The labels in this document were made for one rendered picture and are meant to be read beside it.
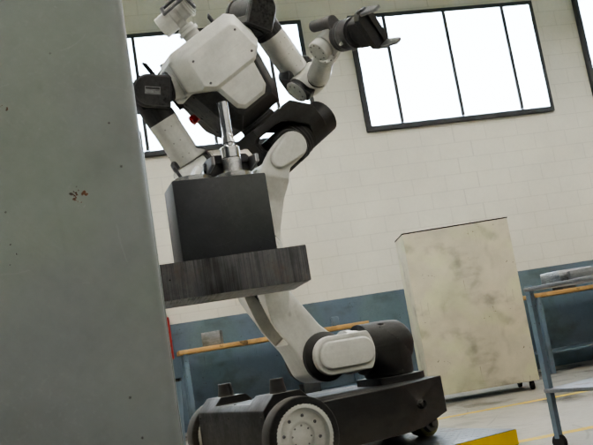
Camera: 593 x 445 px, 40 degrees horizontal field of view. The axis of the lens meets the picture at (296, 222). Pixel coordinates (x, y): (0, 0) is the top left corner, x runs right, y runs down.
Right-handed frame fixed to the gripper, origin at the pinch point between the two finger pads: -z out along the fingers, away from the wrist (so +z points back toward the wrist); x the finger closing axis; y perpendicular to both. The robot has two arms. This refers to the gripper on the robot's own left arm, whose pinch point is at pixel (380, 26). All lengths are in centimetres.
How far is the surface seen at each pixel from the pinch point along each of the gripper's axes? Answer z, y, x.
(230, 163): -3, -61, 6
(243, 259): -15, -78, -7
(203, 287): -13, -89, -5
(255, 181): -9, -61, 1
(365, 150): 612, 357, -335
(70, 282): -73, -118, 36
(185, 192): -5, -75, 10
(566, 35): 529, 659, -409
